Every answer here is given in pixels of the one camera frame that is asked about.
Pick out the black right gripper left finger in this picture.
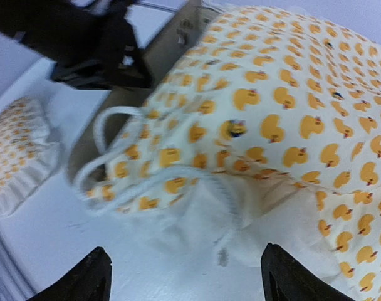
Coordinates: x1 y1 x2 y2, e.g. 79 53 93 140
28 246 112 301

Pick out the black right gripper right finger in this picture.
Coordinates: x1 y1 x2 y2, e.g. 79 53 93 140
261 243 352 301

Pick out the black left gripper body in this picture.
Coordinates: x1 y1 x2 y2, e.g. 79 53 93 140
0 1 153 90

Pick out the wooden striped pet bed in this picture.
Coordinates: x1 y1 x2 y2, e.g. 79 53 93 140
66 1 224 183

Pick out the duck print mattress cushion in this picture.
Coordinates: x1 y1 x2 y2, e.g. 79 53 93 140
73 6 381 300

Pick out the duck print small pillow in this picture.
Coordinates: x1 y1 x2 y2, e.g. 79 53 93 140
0 97 60 218

